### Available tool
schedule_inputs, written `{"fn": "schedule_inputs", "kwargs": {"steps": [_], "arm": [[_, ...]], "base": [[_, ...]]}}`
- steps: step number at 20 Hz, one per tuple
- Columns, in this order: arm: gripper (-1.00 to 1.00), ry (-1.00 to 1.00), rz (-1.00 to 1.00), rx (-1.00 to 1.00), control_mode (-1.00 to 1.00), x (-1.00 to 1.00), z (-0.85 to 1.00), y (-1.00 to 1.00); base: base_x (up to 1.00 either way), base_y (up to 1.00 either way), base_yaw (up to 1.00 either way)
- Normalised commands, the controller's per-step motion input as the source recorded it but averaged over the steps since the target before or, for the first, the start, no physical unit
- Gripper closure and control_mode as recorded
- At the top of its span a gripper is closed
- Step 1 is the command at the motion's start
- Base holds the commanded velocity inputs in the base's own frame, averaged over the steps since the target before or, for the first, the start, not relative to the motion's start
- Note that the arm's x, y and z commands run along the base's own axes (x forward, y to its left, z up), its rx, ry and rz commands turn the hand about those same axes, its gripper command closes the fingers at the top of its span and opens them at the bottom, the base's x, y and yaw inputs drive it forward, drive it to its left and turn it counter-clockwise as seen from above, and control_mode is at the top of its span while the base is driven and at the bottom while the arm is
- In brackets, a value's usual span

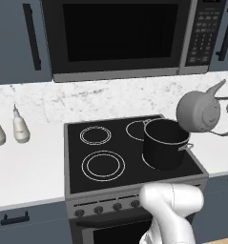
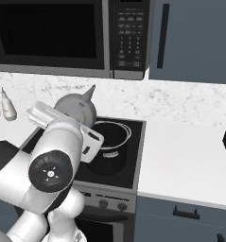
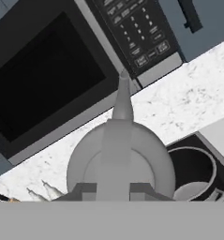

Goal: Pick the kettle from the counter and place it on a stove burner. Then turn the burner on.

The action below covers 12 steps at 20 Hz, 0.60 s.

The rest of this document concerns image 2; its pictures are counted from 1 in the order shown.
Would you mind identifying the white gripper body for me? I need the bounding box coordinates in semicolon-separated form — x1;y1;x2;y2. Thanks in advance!
24;100;71;129

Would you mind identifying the black stove with oven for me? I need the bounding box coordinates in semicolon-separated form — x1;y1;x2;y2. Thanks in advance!
21;116;148;242

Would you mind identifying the round dark stove knob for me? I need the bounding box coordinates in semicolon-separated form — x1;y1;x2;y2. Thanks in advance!
98;199;110;210
116;201;128;213

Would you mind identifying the small beige bottle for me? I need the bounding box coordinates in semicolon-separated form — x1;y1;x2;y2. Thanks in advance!
0;87;18;122

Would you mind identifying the black microwave door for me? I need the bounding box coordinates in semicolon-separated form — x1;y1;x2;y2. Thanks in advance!
0;0;112;78

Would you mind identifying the black cooking pot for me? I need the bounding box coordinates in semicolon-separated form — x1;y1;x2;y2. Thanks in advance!
85;120;133;177

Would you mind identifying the grey-blue base cupboard front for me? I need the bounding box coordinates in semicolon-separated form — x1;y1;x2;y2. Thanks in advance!
0;196;22;234

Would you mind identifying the black steel microwave oven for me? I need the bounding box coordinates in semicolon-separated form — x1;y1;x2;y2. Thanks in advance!
0;0;155;80

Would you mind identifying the black oven door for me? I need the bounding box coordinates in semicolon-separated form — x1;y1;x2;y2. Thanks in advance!
72;211;136;242

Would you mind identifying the grey-blue drawer front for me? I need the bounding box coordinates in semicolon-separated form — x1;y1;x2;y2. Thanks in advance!
135;195;226;242

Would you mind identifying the long dark cupboard handle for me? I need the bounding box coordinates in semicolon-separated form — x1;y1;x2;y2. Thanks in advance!
156;3;171;70

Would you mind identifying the grey-blue wall cupboard door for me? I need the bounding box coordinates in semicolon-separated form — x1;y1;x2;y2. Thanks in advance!
148;0;226;85

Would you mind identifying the black drawer handle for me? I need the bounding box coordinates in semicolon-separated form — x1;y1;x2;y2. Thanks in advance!
172;204;201;221

